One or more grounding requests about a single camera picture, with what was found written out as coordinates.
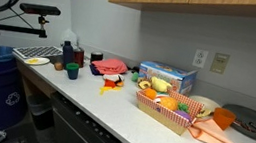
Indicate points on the wooden base cabinet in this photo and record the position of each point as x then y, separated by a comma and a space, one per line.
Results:
37, 84

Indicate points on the small orange toy ball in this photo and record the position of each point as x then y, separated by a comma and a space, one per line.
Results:
120, 83

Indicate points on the white plastic plate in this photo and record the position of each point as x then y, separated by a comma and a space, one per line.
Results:
109, 76

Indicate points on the yellow toy fry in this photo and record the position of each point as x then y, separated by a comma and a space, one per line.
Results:
105, 90
117, 88

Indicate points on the brown yellow toy food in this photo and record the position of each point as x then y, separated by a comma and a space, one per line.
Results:
143, 84

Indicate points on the pink cloth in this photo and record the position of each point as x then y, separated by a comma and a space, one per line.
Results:
108, 66

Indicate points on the orange toy fries container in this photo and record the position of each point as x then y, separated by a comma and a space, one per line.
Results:
109, 83

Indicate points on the orange toy fruit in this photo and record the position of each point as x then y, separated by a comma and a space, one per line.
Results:
150, 93
168, 103

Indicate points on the navy cloth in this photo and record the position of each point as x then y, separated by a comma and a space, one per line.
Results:
94, 71

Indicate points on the yellow plush toy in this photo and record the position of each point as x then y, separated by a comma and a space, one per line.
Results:
160, 84

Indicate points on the black can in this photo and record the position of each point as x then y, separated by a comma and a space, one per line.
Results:
96, 57

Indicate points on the blue toy food box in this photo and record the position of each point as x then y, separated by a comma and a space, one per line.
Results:
168, 72

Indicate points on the dark red jar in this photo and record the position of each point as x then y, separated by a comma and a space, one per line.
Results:
78, 58

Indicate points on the red checkered cardboard basket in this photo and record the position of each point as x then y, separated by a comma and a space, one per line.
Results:
162, 116

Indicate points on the green blue cup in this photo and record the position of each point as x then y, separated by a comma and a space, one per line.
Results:
72, 71

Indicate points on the dark blue bottle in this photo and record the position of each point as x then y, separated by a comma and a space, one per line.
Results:
67, 54

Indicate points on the green toy vegetable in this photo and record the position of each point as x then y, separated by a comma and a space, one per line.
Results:
183, 107

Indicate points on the brown toy ball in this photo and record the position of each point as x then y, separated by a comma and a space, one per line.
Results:
58, 66

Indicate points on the purple toy food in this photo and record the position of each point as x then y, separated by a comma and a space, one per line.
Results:
183, 115

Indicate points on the black dishwasher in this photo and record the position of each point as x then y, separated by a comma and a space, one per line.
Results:
85, 133

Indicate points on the white shallow bowl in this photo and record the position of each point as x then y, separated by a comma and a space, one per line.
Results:
204, 102

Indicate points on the small white plate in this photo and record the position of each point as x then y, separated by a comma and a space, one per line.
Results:
37, 61

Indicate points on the small black waste bin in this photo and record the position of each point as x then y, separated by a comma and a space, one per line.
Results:
40, 111

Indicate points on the orange plastic cup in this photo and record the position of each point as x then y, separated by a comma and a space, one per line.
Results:
223, 118

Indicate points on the peach cloth napkin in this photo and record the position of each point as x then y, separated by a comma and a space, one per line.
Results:
213, 135

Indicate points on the white wall outlet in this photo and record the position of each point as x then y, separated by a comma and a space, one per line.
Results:
200, 58

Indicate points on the beige wall switch plate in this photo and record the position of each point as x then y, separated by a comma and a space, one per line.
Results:
219, 63

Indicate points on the black stereo camera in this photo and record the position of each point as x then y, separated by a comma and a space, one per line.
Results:
39, 9

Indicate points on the black camera stand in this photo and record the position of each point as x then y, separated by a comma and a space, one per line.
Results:
16, 29

